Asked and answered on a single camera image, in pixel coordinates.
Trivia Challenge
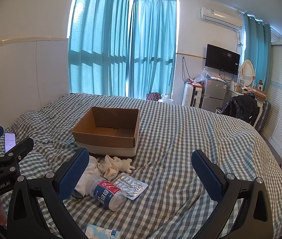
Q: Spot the clear plastic water bottle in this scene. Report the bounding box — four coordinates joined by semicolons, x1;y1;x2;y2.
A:
86;176;127;211

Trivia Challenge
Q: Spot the white plastic bag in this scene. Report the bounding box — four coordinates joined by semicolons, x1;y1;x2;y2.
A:
98;155;119;181

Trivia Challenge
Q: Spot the smartphone with lit screen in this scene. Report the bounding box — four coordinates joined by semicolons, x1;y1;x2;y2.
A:
5;133;16;153

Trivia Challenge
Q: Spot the blue tissue packet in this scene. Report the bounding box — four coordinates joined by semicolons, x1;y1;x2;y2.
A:
85;224;121;239

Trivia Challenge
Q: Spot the white padded headboard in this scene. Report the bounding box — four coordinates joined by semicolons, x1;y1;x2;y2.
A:
0;37;69;127

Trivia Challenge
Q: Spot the green checkered bed quilt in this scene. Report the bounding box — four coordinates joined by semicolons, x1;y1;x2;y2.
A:
6;93;282;238

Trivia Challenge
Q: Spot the white cloth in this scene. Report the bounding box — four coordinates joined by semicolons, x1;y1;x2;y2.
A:
72;156;100;199

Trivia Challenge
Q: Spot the brown cardboard box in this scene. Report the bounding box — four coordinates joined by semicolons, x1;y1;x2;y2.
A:
72;107;140;158

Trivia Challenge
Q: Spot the silver pill blister pack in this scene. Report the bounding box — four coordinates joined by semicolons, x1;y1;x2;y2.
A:
112;173;148;200

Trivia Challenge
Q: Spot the black jacket on chair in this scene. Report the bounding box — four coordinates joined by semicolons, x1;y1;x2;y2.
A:
221;94;259;126

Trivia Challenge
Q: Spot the wooden dressing table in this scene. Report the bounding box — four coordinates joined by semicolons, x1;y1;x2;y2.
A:
234;86;267;101

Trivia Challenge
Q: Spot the silver mini fridge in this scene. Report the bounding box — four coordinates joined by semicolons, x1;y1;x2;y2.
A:
200;78;228;112

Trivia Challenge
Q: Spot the white suitcase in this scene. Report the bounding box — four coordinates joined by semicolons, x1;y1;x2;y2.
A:
182;84;203;107

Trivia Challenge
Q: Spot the left teal curtain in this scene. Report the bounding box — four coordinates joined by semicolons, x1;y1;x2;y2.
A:
68;0;130;96

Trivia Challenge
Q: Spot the teal curtain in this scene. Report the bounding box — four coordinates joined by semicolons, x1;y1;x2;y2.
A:
68;0;130;96
243;13;272;92
127;0;178;99

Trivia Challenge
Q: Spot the oval white vanity mirror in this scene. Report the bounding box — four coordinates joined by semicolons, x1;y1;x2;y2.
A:
238;59;255;86

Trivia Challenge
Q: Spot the clear plastic bag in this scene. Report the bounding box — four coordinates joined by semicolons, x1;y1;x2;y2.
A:
194;69;210;83

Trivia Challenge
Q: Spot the dark red patterned bag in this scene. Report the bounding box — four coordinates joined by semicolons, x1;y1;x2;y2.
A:
146;92;161;101

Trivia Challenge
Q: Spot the middle teal curtain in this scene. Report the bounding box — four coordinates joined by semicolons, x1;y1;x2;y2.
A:
127;0;178;99

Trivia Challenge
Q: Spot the right teal curtain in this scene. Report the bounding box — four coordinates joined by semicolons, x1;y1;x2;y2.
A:
243;13;272;92

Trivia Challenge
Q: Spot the black wall television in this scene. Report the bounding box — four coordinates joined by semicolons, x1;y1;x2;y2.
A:
205;44;240;75

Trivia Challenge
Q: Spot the white wall air conditioner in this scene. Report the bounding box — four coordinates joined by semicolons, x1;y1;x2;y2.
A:
200;7;243;31

